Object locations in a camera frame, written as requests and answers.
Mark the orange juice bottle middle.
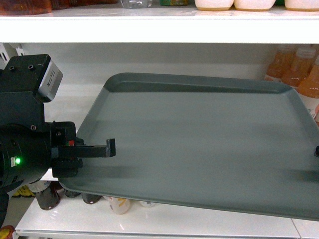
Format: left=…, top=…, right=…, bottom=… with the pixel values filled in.
left=281, top=46, right=316, bottom=89

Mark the yellow white drink bottle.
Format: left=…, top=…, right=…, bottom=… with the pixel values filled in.
left=108, top=197, right=130, bottom=215

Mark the orange juice bottle C100 label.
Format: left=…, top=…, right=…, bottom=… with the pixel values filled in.
left=298, top=61, right=319, bottom=119

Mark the white jug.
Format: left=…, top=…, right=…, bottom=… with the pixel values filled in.
left=234, top=0, right=275, bottom=11
left=195, top=0, right=234, bottom=11
left=284, top=0, right=319, bottom=11

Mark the brown package top left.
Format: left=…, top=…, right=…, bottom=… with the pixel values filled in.
left=0, top=0, right=52, bottom=15

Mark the white jug top centre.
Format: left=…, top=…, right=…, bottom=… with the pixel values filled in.
left=234, top=0, right=275, bottom=11

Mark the clear bottle top shelf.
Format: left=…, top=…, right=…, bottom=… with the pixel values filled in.
left=120, top=0, right=153, bottom=9

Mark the white jug top middle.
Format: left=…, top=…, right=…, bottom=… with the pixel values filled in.
left=195, top=0, right=234, bottom=11

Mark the white jug top right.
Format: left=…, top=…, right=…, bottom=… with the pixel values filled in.
left=284, top=0, right=319, bottom=11

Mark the dark cola bottle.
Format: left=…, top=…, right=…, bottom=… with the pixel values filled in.
left=35, top=182, right=60, bottom=210
left=81, top=193, right=102, bottom=205

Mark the dark cola bottle lower middle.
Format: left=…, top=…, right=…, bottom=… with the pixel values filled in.
left=81, top=193, right=102, bottom=205

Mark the orange juice bottle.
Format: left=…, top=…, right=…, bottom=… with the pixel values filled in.
left=281, top=46, right=316, bottom=89
left=264, top=44, right=296, bottom=82

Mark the white metal shelf unit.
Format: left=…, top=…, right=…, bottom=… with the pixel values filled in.
left=0, top=3, right=319, bottom=239

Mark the grey rectangular serving tray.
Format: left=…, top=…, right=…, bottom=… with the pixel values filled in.
left=60, top=73, right=319, bottom=221

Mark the orange juice bottle back left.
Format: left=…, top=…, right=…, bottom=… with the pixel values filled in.
left=264, top=44, right=296, bottom=82

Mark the white drink bottle lower shelf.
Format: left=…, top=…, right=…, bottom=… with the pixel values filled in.
left=139, top=201, right=156, bottom=208

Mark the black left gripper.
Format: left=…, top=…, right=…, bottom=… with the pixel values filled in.
left=44, top=121, right=116, bottom=178

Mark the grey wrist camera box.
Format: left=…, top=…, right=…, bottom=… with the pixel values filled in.
left=37, top=60, right=63, bottom=103

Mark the dark cola bottle lower left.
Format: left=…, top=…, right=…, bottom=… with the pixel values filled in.
left=35, top=182, right=60, bottom=210

